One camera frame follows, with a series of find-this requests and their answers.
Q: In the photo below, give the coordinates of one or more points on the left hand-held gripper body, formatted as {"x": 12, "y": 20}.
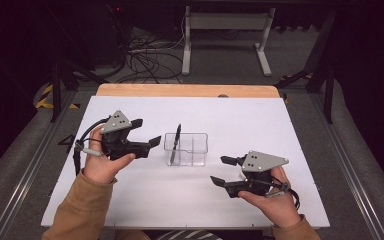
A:
{"x": 116, "y": 140}

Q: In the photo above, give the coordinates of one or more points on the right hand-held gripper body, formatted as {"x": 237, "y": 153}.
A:
{"x": 260, "y": 173}

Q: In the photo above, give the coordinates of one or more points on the black pen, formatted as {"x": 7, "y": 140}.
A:
{"x": 176, "y": 141}

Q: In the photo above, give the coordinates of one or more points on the clear plastic container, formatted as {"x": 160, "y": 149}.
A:
{"x": 193, "y": 151}

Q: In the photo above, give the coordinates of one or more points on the person's left hand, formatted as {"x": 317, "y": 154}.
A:
{"x": 100, "y": 166}

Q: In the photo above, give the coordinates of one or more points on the person's right hand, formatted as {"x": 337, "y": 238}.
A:
{"x": 280, "y": 206}

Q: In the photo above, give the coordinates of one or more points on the white table sheet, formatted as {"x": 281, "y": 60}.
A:
{"x": 213, "y": 200}

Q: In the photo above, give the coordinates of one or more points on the wooden table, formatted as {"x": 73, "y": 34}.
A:
{"x": 186, "y": 90}

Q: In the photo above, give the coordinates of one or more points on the person's striped clothing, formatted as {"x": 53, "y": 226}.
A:
{"x": 186, "y": 235}

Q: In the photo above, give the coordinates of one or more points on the yellow black floor tape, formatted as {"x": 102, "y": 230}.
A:
{"x": 48, "y": 98}

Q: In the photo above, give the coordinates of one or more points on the black metal stand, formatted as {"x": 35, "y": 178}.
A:
{"x": 323, "y": 66}
{"x": 66, "y": 70}

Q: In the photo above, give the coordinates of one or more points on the white metal stand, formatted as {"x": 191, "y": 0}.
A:
{"x": 228, "y": 21}

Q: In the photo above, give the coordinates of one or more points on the metal floor rail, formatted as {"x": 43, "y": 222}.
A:
{"x": 30, "y": 166}
{"x": 350, "y": 166}

